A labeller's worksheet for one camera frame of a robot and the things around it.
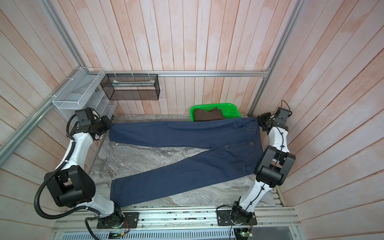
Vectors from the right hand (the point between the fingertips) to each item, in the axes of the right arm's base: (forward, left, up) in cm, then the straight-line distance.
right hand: (257, 114), depth 91 cm
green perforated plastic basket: (+20, +12, -16) cm, 28 cm away
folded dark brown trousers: (+13, +23, -14) cm, 30 cm away
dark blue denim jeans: (-12, +13, -18) cm, 26 cm away
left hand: (-11, +88, +3) cm, 88 cm away
